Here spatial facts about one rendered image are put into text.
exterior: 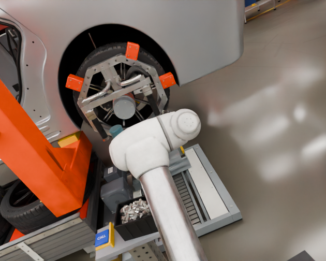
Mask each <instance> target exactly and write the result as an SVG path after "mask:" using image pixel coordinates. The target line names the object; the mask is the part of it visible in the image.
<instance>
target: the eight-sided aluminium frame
mask: <svg viewBox="0 0 326 261"><path fill-rule="evenodd" d="M121 62H122V63H125V64H127V65H130V66H135V65H137V66H139V67H141V68H143V69H144V70H145V71H146V72H147V71H148V73H150V74H151V76H152V79H153V81H154V84H155V86H156V88H157V91H158V94H159V96H160V98H159V100H158V102H157V107H158V109H159V111H160V112H161V113H162V111H163V109H164V106H165V104H166V102H167V100H168V99H167V96H166V94H165V92H164V89H163V87H162V84H161V81H160V79H159V76H158V74H157V71H156V69H155V67H154V66H151V65H149V64H146V63H144V62H141V61H139V60H136V61H135V60H132V59H128V58H126V55H125V54H122V53H120V54H117V55H116V56H113V57H111V58H109V59H107V60H104V61H102V62H100V63H98V64H95V65H93V66H91V67H88V69H87V71H86V73H85V77H84V81H83V84H82V88H81V92H80V95H79V98H78V102H77V104H78V105H79V107H81V106H83V104H82V101H84V99H86V95H87V92H88V89H89V86H90V83H91V79H92V76H93V75H94V74H96V73H98V72H100V71H101V70H103V69H107V68H109V67H110V66H112V65H113V66H114V65H116V64H118V63H121ZM83 113H84V115H85V112H83ZM85 116H86V115H85ZM86 118H87V116H86ZM152 118H154V113H153V114H152V116H151V119H152ZM87 120H88V121H89V119H88V118H87ZM89 123H90V125H91V126H92V128H93V129H94V131H96V132H98V130H97V129H96V127H95V126H94V124H93V122H92V120H90V121H89ZM101 125H102V127H103V128H104V130H105V132H106V133H107V135H110V136H111V134H110V133H109V130H110V128H111V126H107V125H104V124H101Z"/></svg>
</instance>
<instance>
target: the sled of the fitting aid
mask: <svg viewBox="0 0 326 261"><path fill-rule="evenodd" d="M178 152H179V154H180V156H181V158H182V160H180V161H178V162H176V163H173V164H171V165H169V167H168V168H169V171H170V173H171V175H172V176H173V175H175V174H177V173H180V172H182V171H184V170H187V169H189V168H191V167H192V166H191V164H190V161H189V159H188V157H187V155H186V153H185V151H184V149H183V147H182V146H181V147H179V148H178ZM131 176H132V185H133V187H134V188H135V190H136V191H138V190H140V189H142V186H141V183H140V180H137V179H136V178H135V177H134V176H133V175H132V174H131Z"/></svg>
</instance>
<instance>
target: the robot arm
mask: <svg viewBox="0 0 326 261"><path fill-rule="evenodd" d="M200 129H201V122H200V119H199V117H198V115H197V114H196V113H195V112H193V111H192V110H189V109H180V110H178V111H177V112H170V111H167V110H163V111H162V115H159V116H157V117H154V118H152V119H147V120H145V121H142V122H140V123H138V124H135V125H133V126H131V127H129V128H127V129H125V130H124V131H122V132H121V133H120V134H118V135H117V136H116V137H115V138H114V139H113V140H112V141H111V144H110V146H109V152H110V156H111V159H112V161H113V163H114V165H115V166H116V167H117V168H118V169H120V170H122V171H130V172H131V173H132V175H133V176H134V177H135V178H136V179H137V180H140V183H141V186H142V189H143V191H144V194H145V197H146V200H147V203H148V205H149V208H150V211H151V213H152V216H153V219H154V222H155V225H156V227H157V229H158V232H159V234H160V237H161V240H162V243H163V245H164V248H165V250H166V253H167V256H168V259H169V261H208V260H207V258H206V255H205V253H204V251H203V248H202V246H201V244H200V241H199V239H198V236H197V234H196V232H195V229H194V227H193V225H192V223H191V220H190V218H189V216H188V213H187V211H186V208H185V206H184V204H183V201H182V199H181V197H180V194H179V192H178V190H177V187H176V185H175V183H174V180H173V178H172V175H171V173H170V171H169V168H168V167H169V162H170V161H169V154H168V153H169V152H172V151H174V150H176V149H177V148H179V147H181V146H182V145H184V144H186V143H187V142H188V141H189V140H192V139H194V138H195V137H197V135H198V134H199V132H200Z"/></svg>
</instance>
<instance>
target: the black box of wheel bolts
mask: <svg viewBox="0 0 326 261"><path fill-rule="evenodd" d="M113 228H114V229H116V231H117V232H118V233H119V235H120V236H121V237H122V238H123V239H124V241H128V240H131V239H135V238H138V237H142V236H145V235H149V234H152V233H156V232H158V229H157V227H156V225H155V222H154V219H153V216H152V213H151V211H150V208H149V205H148V203H147V200H146V197H145V195H143V196H140V197H136V198H133V199H130V200H127V201H124V202H121V203H118V204H117V207H116V214H115V220H114V227H113Z"/></svg>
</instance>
